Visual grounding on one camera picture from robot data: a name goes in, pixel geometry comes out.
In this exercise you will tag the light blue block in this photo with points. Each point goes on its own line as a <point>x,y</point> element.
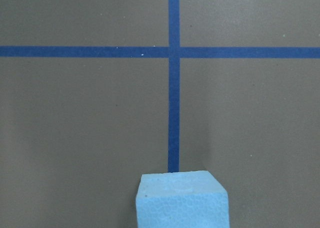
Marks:
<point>181,199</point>

